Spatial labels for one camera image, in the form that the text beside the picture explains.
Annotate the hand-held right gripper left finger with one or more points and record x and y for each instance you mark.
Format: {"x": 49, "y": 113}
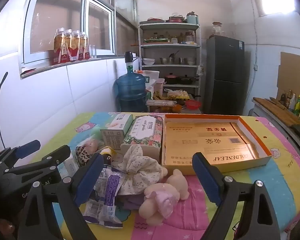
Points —
{"x": 88, "y": 177}

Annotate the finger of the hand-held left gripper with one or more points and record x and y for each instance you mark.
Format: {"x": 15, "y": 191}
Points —
{"x": 57, "y": 155}
{"x": 27, "y": 148}

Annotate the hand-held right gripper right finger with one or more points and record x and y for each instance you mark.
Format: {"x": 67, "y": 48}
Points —
{"x": 207, "y": 180}

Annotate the purple white wipes packet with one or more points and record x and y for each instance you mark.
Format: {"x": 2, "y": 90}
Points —
{"x": 107, "y": 187}

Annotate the leopard print scrunchie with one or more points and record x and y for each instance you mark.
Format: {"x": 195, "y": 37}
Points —
{"x": 83, "y": 156}

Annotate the orange gold cardboard box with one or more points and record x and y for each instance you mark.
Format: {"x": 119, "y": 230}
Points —
{"x": 207, "y": 140}

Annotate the cream floral scrunchie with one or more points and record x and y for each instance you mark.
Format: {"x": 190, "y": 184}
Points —
{"x": 140, "y": 165}

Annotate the cream plush toy pink bow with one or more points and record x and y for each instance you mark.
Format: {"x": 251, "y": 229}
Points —
{"x": 155, "y": 202}

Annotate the pale pink soft toy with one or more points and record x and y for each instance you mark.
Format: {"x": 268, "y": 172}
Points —
{"x": 92, "y": 144}

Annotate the colourful printed blanket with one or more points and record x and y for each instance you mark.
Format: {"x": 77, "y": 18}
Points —
{"x": 240, "y": 192}

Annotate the purple cloth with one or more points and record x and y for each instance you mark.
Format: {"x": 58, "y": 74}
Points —
{"x": 132, "y": 201}

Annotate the green white mask box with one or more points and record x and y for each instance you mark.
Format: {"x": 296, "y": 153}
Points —
{"x": 117, "y": 127}

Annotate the floral tissue box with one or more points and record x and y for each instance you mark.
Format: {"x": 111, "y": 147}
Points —
{"x": 142, "y": 132}

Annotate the red colander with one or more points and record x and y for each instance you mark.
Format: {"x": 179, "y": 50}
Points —
{"x": 193, "y": 104}

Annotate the jar of orange preserve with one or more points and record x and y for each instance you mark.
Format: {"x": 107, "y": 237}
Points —
{"x": 165, "y": 109}
{"x": 177, "y": 108}

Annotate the grey kitchen counter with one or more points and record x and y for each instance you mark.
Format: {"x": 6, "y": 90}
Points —
{"x": 265, "y": 122}

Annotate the dried noodle packet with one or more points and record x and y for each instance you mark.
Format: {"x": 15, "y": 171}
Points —
{"x": 161, "y": 102}

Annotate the egg tray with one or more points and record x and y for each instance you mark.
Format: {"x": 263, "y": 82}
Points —
{"x": 178, "y": 93}

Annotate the bunch of bananas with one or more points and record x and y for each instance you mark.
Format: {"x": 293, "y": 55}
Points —
{"x": 158, "y": 96}

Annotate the blue water jug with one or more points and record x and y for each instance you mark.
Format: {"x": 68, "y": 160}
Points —
{"x": 130, "y": 87}

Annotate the wooden cutting board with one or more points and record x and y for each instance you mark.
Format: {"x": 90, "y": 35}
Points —
{"x": 280, "y": 110}

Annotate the black wok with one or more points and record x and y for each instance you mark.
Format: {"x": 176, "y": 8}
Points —
{"x": 187, "y": 79}

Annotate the pale pink plastic container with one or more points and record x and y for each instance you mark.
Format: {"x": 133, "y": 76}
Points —
{"x": 159, "y": 85}

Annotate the dark grey refrigerator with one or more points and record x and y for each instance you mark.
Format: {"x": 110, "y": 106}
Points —
{"x": 225, "y": 75}

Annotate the black pot red lid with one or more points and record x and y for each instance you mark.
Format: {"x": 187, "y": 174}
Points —
{"x": 171, "y": 78}

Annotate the clear drinking glass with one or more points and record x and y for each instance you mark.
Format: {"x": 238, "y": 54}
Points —
{"x": 95, "y": 51}
{"x": 91, "y": 51}

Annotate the hanging rag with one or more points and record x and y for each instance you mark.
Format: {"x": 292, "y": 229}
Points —
{"x": 200, "y": 70}

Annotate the white flour bag green label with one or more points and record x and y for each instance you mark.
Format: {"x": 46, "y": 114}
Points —
{"x": 148, "y": 76}

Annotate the row of sauce bottles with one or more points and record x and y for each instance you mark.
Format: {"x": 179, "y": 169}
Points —
{"x": 298, "y": 103}

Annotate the stack of small bowls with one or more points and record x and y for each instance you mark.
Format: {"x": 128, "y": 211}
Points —
{"x": 191, "y": 60}

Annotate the black water pump dispenser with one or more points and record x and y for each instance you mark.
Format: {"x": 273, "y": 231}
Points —
{"x": 129, "y": 57}

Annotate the steel cups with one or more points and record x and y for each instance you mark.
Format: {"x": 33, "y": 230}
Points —
{"x": 182, "y": 60}

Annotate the steel pot with ladle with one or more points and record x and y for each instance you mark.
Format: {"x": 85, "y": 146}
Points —
{"x": 166, "y": 60}

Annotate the white sliding window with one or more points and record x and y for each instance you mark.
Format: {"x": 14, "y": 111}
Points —
{"x": 86, "y": 30}

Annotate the stacked white bowls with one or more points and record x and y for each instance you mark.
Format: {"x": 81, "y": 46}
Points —
{"x": 148, "y": 61}

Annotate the cardboard sheet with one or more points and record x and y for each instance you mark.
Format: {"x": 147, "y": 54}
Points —
{"x": 295, "y": 72}

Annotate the white metal shelf rack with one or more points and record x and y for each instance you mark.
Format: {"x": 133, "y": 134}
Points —
{"x": 170, "y": 46}

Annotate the small white jar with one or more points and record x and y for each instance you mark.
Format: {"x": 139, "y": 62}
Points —
{"x": 174, "y": 40}

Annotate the red-lidded clear jar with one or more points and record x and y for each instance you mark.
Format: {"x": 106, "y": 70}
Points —
{"x": 190, "y": 36}

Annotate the green tray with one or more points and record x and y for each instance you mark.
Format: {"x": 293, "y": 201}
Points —
{"x": 156, "y": 40}

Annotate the large glass jar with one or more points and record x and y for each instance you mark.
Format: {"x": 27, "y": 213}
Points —
{"x": 217, "y": 28}

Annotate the teal storage jar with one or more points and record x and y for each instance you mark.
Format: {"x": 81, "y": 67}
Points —
{"x": 192, "y": 17}

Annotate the red cooking pot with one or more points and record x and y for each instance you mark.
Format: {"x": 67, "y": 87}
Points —
{"x": 176, "y": 18}

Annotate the red flat lid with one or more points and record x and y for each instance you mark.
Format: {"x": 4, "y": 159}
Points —
{"x": 155, "y": 19}

